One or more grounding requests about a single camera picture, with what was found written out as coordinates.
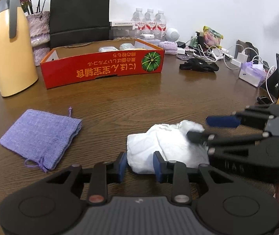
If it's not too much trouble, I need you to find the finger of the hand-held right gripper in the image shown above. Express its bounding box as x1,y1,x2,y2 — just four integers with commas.
187,130,268,156
206,104,279,131

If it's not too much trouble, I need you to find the black green device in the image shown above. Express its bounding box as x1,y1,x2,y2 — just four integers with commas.
189,31,205,49

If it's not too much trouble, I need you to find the purple fluffy towel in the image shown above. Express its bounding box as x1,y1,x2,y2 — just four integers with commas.
159,41,178,55

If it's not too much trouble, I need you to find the purple woven pouch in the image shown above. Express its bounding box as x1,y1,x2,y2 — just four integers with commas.
0,106,83,172

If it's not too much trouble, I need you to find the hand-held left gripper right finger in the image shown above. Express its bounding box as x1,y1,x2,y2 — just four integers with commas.
153,151,235,205

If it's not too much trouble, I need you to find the purple tissue pack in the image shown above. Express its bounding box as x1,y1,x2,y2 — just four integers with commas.
238,61,267,87

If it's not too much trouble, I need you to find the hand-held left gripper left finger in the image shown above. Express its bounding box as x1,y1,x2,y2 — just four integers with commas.
47,152,128,205

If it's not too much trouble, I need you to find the grey paper bag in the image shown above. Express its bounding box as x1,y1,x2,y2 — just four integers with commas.
236,40,259,54

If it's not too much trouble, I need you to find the clear plastic box white label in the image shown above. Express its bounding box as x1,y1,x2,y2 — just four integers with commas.
110,20,137,41

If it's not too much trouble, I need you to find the black paper bag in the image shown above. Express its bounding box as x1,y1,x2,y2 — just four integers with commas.
49,0,111,49

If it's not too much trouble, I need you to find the purple textured vase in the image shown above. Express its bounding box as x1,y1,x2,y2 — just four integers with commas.
27,11,50,66

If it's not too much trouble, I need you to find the white round speaker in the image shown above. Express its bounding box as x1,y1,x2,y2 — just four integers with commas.
166,28,179,42

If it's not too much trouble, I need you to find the white cloth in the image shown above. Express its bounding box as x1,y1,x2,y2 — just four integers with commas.
127,119,209,174

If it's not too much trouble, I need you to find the clear water bottle red label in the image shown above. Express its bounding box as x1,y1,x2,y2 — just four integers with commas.
131,8,145,37
144,8,157,36
155,10,167,39

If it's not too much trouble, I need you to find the white charging cable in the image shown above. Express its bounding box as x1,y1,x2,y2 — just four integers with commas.
224,44,277,96

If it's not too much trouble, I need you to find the yellow green snack bag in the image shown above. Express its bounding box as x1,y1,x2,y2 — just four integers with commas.
202,26,224,49

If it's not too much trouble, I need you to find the red cardboard box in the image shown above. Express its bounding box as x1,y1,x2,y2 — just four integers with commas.
40,39,165,90

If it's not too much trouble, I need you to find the yellow thermos jug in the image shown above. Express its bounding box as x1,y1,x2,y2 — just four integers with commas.
0,0,39,98

